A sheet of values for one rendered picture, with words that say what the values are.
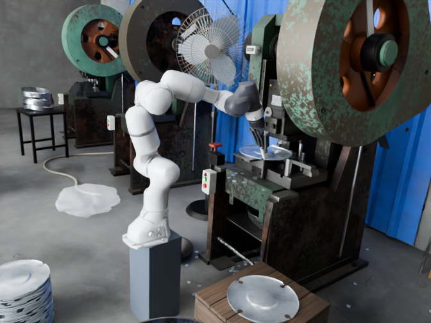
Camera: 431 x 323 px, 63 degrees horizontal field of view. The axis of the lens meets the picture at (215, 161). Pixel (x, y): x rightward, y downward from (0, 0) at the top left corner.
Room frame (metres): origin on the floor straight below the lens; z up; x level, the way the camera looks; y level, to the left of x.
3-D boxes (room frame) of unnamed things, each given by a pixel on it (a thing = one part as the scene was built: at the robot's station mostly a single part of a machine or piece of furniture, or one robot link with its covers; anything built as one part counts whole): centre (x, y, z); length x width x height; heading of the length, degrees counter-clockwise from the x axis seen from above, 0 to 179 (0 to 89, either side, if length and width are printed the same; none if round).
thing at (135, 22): (3.55, 0.35, 0.87); 1.53 x 0.99 x 1.74; 124
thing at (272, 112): (1.92, -0.34, 1.04); 0.17 x 0.15 x 0.30; 126
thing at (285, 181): (1.94, -0.37, 0.68); 0.45 x 0.30 x 0.06; 36
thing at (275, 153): (1.87, -0.27, 0.78); 0.29 x 0.29 x 0.01
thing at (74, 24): (4.94, 1.45, 0.87); 1.53 x 0.99 x 1.74; 129
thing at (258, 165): (1.84, -0.23, 0.72); 0.25 x 0.14 x 0.14; 126
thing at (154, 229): (1.46, 0.29, 0.52); 0.22 x 0.19 x 0.14; 133
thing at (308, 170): (1.80, -0.47, 0.76); 0.17 x 0.06 x 0.10; 36
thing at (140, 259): (1.49, 0.26, 0.23); 0.18 x 0.18 x 0.45; 43
